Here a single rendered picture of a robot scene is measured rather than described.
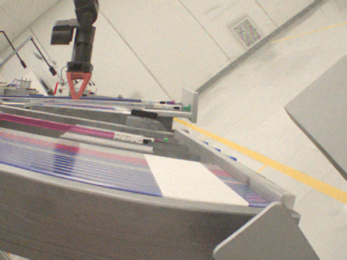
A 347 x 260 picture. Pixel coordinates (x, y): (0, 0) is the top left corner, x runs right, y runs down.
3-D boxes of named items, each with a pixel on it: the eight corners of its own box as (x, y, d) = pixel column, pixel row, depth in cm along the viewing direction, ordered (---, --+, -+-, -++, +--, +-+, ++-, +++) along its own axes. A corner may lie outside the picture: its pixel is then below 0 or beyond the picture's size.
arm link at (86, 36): (97, 22, 124) (96, 26, 130) (72, 22, 123) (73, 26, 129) (93, 46, 124) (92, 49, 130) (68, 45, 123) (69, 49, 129)
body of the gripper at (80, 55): (65, 68, 121) (70, 40, 121) (70, 72, 131) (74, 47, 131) (89, 68, 122) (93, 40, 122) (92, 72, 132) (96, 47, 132)
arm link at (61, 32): (93, 13, 118) (96, 1, 124) (53, 13, 116) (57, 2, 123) (88, 52, 125) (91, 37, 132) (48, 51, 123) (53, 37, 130)
